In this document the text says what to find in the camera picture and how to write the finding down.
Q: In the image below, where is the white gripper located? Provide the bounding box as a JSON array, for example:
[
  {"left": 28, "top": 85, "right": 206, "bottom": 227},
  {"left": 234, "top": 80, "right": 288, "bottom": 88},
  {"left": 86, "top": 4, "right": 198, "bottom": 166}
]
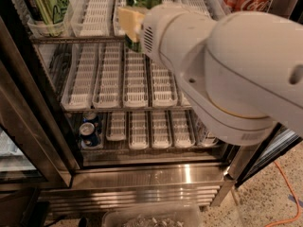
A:
[{"left": 117, "top": 2, "right": 219, "bottom": 74}]

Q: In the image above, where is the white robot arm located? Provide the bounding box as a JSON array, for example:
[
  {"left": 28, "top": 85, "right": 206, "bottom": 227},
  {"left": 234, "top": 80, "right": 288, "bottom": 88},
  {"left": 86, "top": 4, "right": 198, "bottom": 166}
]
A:
[{"left": 118, "top": 3, "right": 303, "bottom": 146}]

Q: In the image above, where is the top shelf tray three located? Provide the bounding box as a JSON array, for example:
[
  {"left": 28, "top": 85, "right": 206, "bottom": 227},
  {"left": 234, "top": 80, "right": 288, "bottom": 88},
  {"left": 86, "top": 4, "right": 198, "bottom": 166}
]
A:
[{"left": 113, "top": 0, "right": 126, "bottom": 36}]

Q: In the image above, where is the top shelf tray two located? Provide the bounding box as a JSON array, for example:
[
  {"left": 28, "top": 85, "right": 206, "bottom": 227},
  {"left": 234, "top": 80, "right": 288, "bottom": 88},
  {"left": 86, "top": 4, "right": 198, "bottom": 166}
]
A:
[{"left": 71, "top": 0, "right": 114, "bottom": 37}]

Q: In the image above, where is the shelf tray two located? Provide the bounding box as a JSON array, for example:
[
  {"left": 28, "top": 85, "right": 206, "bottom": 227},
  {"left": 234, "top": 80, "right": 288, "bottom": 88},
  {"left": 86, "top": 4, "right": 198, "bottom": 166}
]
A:
[
  {"left": 71, "top": 0, "right": 114, "bottom": 37},
  {"left": 93, "top": 43, "right": 122, "bottom": 109},
  {"left": 106, "top": 112, "right": 126, "bottom": 141}
]

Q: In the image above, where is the middle shelf tray two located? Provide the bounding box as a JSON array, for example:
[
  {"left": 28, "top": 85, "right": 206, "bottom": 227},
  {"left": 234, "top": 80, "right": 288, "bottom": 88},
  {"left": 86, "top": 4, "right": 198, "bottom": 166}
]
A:
[{"left": 93, "top": 43, "right": 122, "bottom": 109}]

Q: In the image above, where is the top shelf tray one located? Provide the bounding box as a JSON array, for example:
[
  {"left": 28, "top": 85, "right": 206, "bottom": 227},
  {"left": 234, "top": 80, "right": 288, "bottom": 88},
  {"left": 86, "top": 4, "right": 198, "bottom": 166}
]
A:
[{"left": 23, "top": 0, "right": 73, "bottom": 38}]

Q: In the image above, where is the shelf tray one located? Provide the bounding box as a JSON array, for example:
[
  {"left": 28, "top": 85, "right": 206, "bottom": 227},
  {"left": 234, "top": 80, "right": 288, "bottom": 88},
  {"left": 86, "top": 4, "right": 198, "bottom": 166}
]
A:
[
  {"left": 62, "top": 44, "right": 98, "bottom": 111},
  {"left": 80, "top": 115, "right": 103, "bottom": 149},
  {"left": 23, "top": 0, "right": 73, "bottom": 38}
]

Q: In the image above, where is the middle shelf tray one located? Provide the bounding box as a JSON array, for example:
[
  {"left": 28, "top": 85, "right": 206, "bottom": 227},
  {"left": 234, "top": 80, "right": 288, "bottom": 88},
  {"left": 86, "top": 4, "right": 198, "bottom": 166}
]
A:
[{"left": 62, "top": 44, "right": 98, "bottom": 111}]

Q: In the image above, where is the bottom shelf tray two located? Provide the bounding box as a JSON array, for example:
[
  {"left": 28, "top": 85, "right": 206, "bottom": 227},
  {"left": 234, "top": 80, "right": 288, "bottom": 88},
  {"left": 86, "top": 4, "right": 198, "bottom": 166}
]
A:
[{"left": 106, "top": 112, "right": 126, "bottom": 141}]

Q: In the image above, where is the bottom shelf tray three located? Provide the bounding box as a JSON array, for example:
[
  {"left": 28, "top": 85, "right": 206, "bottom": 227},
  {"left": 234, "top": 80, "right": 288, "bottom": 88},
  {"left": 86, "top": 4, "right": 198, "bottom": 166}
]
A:
[{"left": 129, "top": 112, "right": 149, "bottom": 150}]

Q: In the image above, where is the rear blue can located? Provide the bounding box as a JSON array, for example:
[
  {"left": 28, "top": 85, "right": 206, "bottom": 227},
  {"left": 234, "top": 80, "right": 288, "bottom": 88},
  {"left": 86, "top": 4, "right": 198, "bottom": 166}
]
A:
[{"left": 83, "top": 113, "right": 102, "bottom": 133}]

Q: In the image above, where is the blue can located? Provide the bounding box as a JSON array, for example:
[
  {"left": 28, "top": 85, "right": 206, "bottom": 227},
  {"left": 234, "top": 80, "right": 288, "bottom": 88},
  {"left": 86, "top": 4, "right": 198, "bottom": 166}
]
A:
[
  {"left": 83, "top": 113, "right": 102, "bottom": 133},
  {"left": 80, "top": 122, "right": 99, "bottom": 147}
]

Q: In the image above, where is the bottom shelf tray one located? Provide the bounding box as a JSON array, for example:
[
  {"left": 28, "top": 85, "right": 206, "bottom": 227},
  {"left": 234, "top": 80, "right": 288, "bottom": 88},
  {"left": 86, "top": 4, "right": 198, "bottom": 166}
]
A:
[{"left": 80, "top": 115, "right": 103, "bottom": 149}]

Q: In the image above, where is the stainless steel fridge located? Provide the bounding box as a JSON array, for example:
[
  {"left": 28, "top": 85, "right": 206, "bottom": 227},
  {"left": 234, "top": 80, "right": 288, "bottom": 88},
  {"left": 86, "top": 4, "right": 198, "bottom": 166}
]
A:
[{"left": 0, "top": 0, "right": 303, "bottom": 218}]

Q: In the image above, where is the bottom shelf tray four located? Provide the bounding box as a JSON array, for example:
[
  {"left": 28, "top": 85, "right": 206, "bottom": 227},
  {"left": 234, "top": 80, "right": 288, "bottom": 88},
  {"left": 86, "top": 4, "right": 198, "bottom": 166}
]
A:
[{"left": 151, "top": 112, "right": 172, "bottom": 149}]

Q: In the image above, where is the bottom shelf tray five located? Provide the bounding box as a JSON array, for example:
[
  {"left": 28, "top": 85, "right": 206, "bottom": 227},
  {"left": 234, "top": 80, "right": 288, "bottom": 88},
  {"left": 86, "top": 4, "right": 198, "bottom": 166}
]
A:
[{"left": 170, "top": 111, "right": 195, "bottom": 148}]

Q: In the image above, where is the front blue can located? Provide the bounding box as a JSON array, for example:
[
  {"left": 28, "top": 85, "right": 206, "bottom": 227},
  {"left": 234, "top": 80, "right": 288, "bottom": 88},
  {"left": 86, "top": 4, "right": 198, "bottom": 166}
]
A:
[{"left": 80, "top": 122, "right": 99, "bottom": 147}]

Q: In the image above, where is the bottom shelf tray six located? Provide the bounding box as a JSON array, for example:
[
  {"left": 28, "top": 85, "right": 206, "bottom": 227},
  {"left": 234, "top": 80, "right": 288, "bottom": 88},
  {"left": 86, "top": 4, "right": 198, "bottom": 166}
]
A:
[{"left": 192, "top": 113, "right": 219, "bottom": 148}]

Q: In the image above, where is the fridge glass door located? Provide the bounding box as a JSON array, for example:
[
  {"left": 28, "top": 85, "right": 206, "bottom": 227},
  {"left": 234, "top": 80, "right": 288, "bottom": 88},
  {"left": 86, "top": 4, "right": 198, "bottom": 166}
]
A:
[{"left": 235, "top": 124, "right": 302, "bottom": 187}]

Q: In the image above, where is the top wire shelf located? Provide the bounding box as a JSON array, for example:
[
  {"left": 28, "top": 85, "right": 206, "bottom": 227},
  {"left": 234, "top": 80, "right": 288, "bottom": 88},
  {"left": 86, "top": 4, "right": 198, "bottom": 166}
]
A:
[{"left": 29, "top": 35, "right": 124, "bottom": 44}]

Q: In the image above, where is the wire shelf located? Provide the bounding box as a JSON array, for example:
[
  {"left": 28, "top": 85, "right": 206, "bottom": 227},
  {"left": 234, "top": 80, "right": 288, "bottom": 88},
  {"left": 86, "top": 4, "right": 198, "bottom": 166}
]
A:
[
  {"left": 29, "top": 35, "right": 124, "bottom": 44},
  {"left": 62, "top": 105, "right": 192, "bottom": 114}
]

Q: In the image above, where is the middle wire shelf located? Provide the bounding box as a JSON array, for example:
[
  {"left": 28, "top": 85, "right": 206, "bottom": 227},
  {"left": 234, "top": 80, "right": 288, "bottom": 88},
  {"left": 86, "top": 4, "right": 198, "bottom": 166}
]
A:
[{"left": 62, "top": 105, "right": 192, "bottom": 114}]

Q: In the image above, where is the orange cable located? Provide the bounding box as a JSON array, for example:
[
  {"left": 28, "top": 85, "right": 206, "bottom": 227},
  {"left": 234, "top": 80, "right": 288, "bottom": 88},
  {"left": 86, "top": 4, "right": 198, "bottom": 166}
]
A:
[{"left": 264, "top": 160, "right": 302, "bottom": 227}]

